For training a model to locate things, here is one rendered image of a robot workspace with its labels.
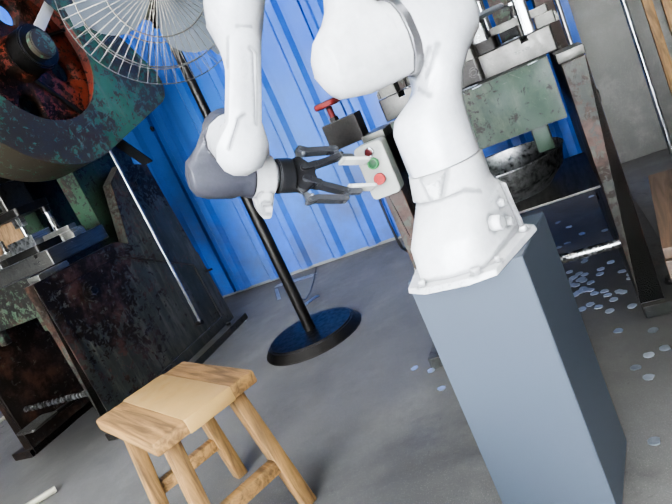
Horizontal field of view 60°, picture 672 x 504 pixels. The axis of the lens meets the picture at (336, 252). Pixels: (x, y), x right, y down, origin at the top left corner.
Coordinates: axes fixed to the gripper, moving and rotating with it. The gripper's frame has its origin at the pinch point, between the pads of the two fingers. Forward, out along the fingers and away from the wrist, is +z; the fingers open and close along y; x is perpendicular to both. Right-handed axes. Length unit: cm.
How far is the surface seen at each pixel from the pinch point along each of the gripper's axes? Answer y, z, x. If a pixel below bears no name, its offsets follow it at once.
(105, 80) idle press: 90, -42, 101
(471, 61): 23.6, 30.9, -11.8
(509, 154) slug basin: 14, 64, 18
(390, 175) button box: 0.9, 10.1, 3.2
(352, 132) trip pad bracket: 16.2, 6.6, 9.8
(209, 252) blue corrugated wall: 54, 15, 216
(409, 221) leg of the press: -8.1, 17.6, 11.4
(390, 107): 23.1, 18.9, 8.6
